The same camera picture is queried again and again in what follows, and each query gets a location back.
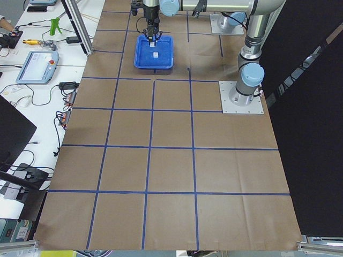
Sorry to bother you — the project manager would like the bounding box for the black power adapter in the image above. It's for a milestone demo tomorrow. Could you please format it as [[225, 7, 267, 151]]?
[[66, 36, 80, 44]]

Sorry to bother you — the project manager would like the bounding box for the black monitor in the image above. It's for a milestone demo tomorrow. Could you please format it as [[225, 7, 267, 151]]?
[[0, 96, 37, 172]]

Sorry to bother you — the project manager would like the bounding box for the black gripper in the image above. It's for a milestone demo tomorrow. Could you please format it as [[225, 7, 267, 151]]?
[[131, 0, 163, 44]]

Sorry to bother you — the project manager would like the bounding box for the blue plastic tray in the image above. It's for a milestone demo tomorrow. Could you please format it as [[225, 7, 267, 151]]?
[[133, 34, 175, 71]]

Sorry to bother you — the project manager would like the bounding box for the aluminium frame post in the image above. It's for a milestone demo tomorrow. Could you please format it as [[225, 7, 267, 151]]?
[[61, 0, 94, 56]]

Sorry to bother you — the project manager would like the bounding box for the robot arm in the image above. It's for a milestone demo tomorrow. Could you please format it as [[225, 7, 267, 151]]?
[[131, 0, 181, 47], [180, 0, 284, 107]]

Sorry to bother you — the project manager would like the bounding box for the yellow brass tool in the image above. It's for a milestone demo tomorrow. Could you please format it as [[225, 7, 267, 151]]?
[[23, 39, 41, 46]]

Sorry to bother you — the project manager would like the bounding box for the teach pendant tablet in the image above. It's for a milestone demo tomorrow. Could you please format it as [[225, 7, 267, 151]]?
[[16, 51, 59, 84]]

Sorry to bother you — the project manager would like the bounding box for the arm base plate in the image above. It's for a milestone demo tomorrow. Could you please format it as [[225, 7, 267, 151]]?
[[219, 81, 264, 115], [210, 12, 246, 36]]

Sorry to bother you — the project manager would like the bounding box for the green clamp tool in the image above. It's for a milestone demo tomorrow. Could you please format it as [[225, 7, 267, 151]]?
[[49, 17, 62, 36]]

